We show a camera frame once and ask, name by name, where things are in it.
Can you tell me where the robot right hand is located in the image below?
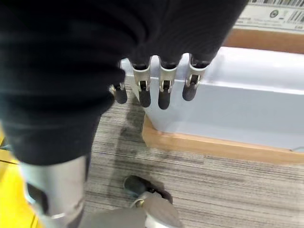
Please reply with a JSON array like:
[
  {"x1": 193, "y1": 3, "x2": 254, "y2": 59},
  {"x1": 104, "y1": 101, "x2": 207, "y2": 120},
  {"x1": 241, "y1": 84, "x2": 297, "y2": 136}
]
[{"x1": 0, "y1": 0, "x2": 249, "y2": 228}]

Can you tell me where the translucent plastic box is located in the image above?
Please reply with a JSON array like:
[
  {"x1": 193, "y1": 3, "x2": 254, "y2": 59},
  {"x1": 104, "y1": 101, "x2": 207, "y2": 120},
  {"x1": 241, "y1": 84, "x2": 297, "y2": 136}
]
[{"x1": 120, "y1": 46, "x2": 304, "y2": 153}]

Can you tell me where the cardboard box with labels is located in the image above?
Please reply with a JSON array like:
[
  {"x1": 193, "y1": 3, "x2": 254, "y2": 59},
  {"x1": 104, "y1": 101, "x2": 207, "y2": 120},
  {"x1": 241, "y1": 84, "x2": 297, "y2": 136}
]
[{"x1": 234, "y1": 0, "x2": 304, "y2": 31}]

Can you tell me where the dark robot foot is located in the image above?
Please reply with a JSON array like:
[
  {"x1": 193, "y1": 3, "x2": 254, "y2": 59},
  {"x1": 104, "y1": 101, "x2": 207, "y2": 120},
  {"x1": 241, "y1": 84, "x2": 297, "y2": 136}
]
[{"x1": 123, "y1": 175, "x2": 173, "y2": 205}]

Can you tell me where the silver robot leg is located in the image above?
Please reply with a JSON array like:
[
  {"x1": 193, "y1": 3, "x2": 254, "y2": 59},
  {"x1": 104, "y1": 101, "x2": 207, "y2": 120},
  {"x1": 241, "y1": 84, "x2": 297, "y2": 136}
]
[{"x1": 79, "y1": 191, "x2": 185, "y2": 228}]

